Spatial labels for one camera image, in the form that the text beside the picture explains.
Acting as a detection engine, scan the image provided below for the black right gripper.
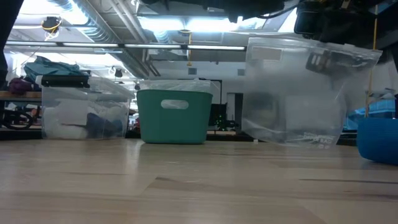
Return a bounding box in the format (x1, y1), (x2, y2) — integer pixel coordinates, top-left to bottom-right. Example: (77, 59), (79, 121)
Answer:
(294, 0), (377, 76)

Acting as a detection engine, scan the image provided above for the dark blue bandage roll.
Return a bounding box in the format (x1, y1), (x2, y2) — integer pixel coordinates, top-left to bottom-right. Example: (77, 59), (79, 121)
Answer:
(85, 112), (124, 138)

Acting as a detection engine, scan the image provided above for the white bandage roll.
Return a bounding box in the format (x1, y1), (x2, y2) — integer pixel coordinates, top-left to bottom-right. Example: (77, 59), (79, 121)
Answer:
(42, 105), (91, 140)

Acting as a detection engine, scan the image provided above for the ceiling strip light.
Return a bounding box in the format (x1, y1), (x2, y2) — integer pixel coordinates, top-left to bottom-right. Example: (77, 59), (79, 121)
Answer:
(62, 42), (119, 48)
(6, 40), (58, 47)
(124, 44), (182, 50)
(187, 45), (246, 51)

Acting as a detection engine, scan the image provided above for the blue tarp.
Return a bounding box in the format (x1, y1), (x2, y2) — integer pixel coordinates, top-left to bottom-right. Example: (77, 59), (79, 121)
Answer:
(348, 99), (398, 121)

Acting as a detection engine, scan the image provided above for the black computer tower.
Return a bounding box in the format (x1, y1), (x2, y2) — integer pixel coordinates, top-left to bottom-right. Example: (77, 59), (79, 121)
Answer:
(210, 103), (228, 131)

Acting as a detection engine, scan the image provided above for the teal plastic bin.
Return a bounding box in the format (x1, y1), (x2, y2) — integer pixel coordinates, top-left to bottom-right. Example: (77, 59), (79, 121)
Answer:
(136, 89), (214, 145)

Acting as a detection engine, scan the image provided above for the clear plastic storage box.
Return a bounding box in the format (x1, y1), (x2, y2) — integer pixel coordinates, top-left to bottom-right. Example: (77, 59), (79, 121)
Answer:
(35, 75), (135, 140)

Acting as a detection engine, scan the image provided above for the teal cloth pile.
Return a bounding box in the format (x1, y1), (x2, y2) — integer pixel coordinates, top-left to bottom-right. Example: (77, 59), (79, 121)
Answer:
(24, 55), (91, 84)

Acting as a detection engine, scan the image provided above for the purple bag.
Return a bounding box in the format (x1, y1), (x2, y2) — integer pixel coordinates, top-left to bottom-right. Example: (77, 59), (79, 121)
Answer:
(8, 77), (34, 96)

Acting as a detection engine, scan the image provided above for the wooden workbench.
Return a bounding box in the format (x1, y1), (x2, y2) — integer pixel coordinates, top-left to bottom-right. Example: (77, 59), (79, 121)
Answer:
(0, 90), (43, 103)

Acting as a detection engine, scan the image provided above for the yellow hanging cord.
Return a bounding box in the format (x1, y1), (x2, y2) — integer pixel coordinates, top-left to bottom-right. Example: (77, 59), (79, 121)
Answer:
(365, 4), (379, 118)

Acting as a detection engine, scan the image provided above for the thin yellow ceiling cord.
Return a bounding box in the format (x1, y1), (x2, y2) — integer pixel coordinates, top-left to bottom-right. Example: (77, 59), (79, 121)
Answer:
(185, 29), (193, 67)

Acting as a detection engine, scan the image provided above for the ceiling cord reel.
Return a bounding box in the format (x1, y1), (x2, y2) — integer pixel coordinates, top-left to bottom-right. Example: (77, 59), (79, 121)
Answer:
(41, 16), (63, 40)

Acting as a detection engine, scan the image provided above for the black coiled hose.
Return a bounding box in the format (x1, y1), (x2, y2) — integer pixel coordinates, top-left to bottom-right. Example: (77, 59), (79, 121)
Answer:
(1, 108), (35, 131)

